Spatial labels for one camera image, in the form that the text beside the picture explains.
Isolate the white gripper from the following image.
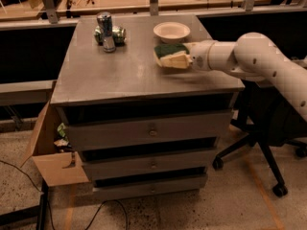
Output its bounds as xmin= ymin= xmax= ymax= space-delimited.
xmin=158 ymin=40 xmax=214 ymax=70

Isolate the green and yellow sponge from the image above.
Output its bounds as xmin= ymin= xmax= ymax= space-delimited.
xmin=153 ymin=43 xmax=189 ymax=64

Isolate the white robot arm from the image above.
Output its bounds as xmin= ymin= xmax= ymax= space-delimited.
xmin=153 ymin=33 xmax=307 ymax=121

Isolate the green soda can lying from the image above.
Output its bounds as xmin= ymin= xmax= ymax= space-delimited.
xmin=94 ymin=26 xmax=126 ymax=45

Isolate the silver blue redbull can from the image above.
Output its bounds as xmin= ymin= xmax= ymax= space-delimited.
xmin=97 ymin=11 xmax=116 ymax=53

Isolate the white ceramic bowl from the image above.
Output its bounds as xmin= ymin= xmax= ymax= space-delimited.
xmin=153 ymin=22 xmax=190 ymax=44

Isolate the grey drawer cabinet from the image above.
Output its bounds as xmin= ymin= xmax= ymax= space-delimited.
xmin=51 ymin=15 xmax=244 ymax=189

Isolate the black office chair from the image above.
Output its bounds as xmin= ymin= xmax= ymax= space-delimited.
xmin=212 ymin=80 xmax=307 ymax=197

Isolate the top grey drawer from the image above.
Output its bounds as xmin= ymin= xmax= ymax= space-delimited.
xmin=65 ymin=110 xmax=232 ymax=151

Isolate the grey drawer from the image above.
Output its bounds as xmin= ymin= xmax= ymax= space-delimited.
xmin=65 ymin=110 xmax=232 ymax=151
xmin=93 ymin=173 xmax=207 ymax=200
xmin=83 ymin=149 xmax=215 ymax=181

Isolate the wooden background workbench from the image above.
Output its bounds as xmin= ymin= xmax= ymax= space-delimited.
xmin=0 ymin=0 xmax=307 ymax=30

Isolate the middle grey drawer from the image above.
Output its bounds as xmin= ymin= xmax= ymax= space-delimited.
xmin=83 ymin=149 xmax=215 ymax=181

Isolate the bottom grey drawer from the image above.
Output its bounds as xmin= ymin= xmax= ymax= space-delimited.
xmin=93 ymin=173 xmax=207 ymax=200

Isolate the brown cardboard box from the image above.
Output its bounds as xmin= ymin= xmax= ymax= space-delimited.
xmin=19 ymin=80 xmax=90 ymax=188

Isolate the black metal stand leg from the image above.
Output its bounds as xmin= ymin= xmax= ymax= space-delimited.
xmin=0 ymin=180 xmax=49 ymax=230

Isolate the black floor cable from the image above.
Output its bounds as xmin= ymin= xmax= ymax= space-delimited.
xmin=0 ymin=158 xmax=130 ymax=230

